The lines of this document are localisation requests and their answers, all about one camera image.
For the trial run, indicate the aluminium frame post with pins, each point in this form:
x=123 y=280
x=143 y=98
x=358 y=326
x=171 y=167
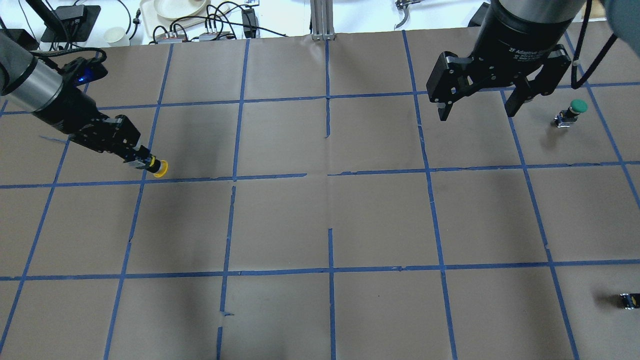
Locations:
x=322 y=20

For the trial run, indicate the black power adapter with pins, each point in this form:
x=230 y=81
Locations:
x=249 y=23

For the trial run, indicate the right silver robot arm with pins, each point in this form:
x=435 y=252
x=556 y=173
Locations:
x=622 y=17

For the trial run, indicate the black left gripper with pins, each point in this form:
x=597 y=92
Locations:
x=66 y=111

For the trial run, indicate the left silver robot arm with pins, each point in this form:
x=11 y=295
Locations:
x=34 y=82

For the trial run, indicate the white paper cup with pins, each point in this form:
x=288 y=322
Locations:
x=116 y=37

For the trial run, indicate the yellow push button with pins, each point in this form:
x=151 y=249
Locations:
x=157 y=167

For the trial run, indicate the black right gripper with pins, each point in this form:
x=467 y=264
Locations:
x=515 y=44

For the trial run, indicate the green push button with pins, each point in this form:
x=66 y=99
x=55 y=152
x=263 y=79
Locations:
x=567 y=117

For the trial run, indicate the black camera stand base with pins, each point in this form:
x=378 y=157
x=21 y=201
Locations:
x=73 y=23

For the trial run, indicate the small black switch block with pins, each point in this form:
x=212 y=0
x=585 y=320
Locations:
x=630 y=300

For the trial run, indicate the beige tray with plate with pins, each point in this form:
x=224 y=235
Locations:
x=161 y=13

